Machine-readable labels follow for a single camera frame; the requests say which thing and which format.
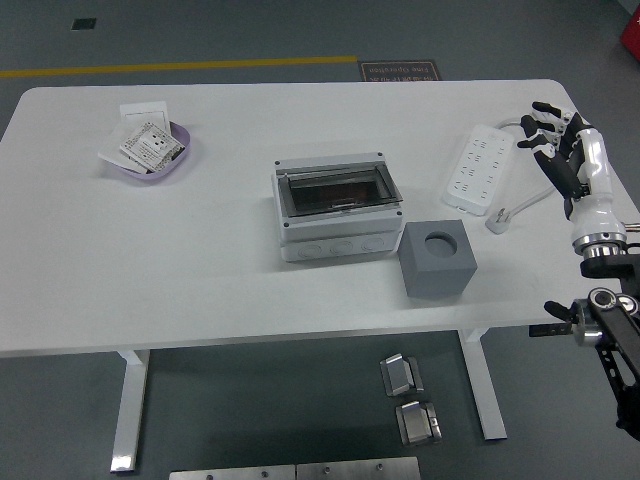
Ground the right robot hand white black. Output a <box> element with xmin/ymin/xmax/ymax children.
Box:
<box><xmin>517</xmin><ymin>101</ymin><xmax>629</xmax><ymax>246</ymax></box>

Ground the white junction box tinted lid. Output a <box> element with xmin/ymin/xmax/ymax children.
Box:
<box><xmin>271</xmin><ymin>152</ymin><xmax>404</xmax><ymax>264</ymax></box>

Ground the grey cube with round hole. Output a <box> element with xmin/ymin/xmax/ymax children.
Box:
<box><xmin>397</xmin><ymin>218</ymin><xmax>477</xmax><ymax>300</ymax></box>

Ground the white power strip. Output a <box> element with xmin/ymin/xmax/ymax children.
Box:
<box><xmin>441</xmin><ymin>124</ymin><xmax>516</xmax><ymax>217</ymax></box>

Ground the red object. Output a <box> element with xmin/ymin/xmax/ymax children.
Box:
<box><xmin>618</xmin><ymin>10</ymin><xmax>640</xmax><ymax>64</ymax></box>

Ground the white table leg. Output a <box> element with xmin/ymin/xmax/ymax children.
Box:
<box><xmin>109</xmin><ymin>348</ymin><xmax>152</xmax><ymax>474</ymax></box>
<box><xmin>457</xmin><ymin>328</ymin><xmax>509</xmax><ymax>442</ymax></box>

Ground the dark floor sign orange text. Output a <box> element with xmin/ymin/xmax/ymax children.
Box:
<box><xmin>357</xmin><ymin>59</ymin><xmax>444</xmax><ymax>83</ymax></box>

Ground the silver metal foot block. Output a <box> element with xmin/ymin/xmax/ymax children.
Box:
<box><xmin>379</xmin><ymin>353</ymin><xmax>425</xmax><ymax>399</ymax></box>
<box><xmin>394</xmin><ymin>399</ymin><xmax>444</xmax><ymax>447</ymax></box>

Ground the grey metal plate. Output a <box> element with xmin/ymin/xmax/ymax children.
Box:
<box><xmin>168</xmin><ymin>463</ymin><xmax>296</xmax><ymax>480</ymax></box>
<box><xmin>295</xmin><ymin>455</ymin><xmax>421</xmax><ymax>480</ymax></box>

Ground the purple tray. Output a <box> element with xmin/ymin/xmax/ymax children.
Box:
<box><xmin>102</xmin><ymin>119</ymin><xmax>194</xmax><ymax>187</ymax></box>

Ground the yellow floor tape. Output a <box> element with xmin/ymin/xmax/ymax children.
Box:
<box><xmin>0</xmin><ymin>54</ymin><xmax>359</xmax><ymax>80</ymax></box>

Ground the white socket panel with label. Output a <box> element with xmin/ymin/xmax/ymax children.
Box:
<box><xmin>118</xmin><ymin>121</ymin><xmax>185</xmax><ymax>175</ymax></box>

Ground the white card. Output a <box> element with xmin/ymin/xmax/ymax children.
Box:
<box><xmin>97</xmin><ymin>122</ymin><xmax>151</xmax><ymax>174</ymax></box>

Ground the white power cord with plug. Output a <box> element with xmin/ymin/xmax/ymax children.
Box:
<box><xmin>484</xmin><ymin>115</ymin><xmax>576</xmax><ymax>235</ymax></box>

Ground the white wall switch plate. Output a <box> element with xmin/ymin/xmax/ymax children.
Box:
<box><xmin>118</xmin><ymin>101</ymin><xmax>171</xmax><ymax>132</ymax></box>

